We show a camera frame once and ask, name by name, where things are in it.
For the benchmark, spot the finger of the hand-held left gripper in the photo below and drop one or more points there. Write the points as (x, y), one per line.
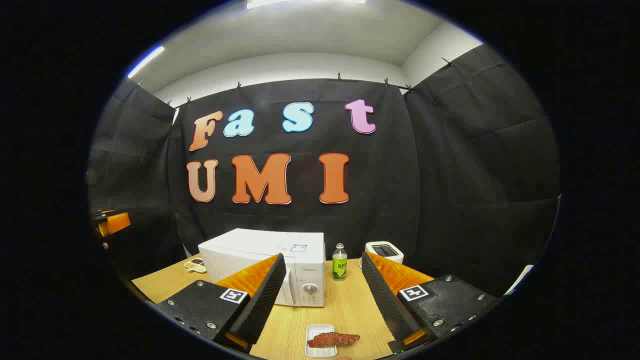
(117, 222)

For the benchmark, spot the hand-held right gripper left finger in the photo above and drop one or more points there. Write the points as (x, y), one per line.
(265, 300)

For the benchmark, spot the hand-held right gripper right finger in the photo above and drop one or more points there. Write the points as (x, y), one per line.
(385, 300)

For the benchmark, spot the white microwave oven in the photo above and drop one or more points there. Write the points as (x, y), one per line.
(260, 245)

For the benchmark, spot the brown meat strip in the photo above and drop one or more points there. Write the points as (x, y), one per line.
(332, 340)

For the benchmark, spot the white toaster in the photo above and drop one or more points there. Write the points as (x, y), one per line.
(385, 248)

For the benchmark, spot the green drink bottle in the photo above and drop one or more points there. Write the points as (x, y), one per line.
(339, 267)

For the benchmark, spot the white rectangular tray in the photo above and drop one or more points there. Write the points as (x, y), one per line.
(316, 330)

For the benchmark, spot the small white sauce dish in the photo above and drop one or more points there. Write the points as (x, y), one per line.
(195, 265)

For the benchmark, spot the ceiling light strip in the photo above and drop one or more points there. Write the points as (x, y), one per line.
(146, 61)
(300, 2)

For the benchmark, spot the row of black cloth clips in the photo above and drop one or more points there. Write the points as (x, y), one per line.
(338, 77)

